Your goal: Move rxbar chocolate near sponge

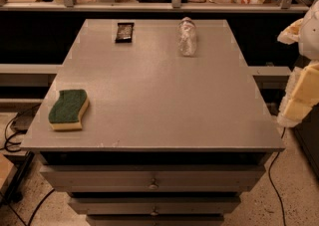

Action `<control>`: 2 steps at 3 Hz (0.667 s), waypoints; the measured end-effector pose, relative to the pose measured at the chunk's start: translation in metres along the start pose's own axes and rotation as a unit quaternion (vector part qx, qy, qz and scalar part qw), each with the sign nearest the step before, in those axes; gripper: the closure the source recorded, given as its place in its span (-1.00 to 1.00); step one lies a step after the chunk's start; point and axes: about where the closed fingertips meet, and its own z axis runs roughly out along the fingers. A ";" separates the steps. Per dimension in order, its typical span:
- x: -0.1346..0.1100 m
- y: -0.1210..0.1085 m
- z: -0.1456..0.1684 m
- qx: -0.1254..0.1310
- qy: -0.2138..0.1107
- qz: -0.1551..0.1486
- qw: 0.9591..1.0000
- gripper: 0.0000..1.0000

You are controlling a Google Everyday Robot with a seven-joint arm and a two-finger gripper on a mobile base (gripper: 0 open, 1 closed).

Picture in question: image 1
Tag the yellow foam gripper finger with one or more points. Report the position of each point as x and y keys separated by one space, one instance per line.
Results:
x=291 y=34
x=301 y=95

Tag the green and yellow sponge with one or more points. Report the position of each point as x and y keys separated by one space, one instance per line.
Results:
x=68 y=109

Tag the clear plastic water bottle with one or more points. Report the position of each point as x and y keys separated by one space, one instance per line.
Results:
x=187 y=39

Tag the grey drawer cabinet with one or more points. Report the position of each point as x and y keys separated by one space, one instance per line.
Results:
x=198 y=125

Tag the top drawer knob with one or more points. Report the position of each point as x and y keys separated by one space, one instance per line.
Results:
x=154 y=185

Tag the drawer knob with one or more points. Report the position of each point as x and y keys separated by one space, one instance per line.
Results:
x=154 y=185
x=154 y=212

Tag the grey power box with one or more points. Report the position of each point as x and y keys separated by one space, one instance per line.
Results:
x=22 y=121

